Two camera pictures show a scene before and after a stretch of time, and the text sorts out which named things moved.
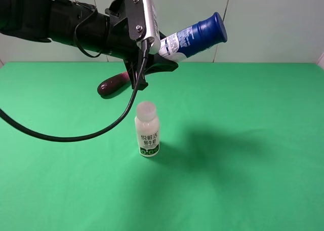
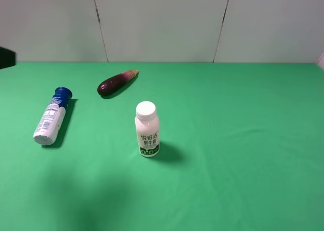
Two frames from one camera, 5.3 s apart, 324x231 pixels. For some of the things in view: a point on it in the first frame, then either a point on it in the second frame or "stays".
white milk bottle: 148,128 stays
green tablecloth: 241,148 stays
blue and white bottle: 194,40 to 49,124
